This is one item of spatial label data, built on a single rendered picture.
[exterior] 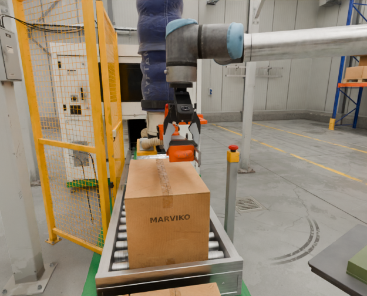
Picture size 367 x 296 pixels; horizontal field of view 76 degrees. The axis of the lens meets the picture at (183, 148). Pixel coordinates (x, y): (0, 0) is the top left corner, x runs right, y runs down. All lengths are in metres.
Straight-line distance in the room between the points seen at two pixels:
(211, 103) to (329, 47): 9.65
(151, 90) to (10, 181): 1.18
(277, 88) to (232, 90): 2.21
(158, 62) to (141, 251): 0.92
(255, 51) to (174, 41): 0.27
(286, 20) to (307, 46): 11.47
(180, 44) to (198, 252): 0.98
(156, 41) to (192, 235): 0.95
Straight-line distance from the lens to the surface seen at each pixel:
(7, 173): 1.95
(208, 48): 0.70
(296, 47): 0.85
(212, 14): 10.77
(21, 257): 2.22
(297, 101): 12.65
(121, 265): 1.39
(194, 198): 1.15
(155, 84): 1.22
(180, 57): 0.70
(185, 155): 0.68
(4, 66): 1.79
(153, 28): 1.23
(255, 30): 4.23
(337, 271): 1.17
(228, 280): 1.37
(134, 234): 1.21
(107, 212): 1.95
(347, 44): 0.90
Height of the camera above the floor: 1.43
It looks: 14 degrees down
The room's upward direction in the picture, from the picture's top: straight up
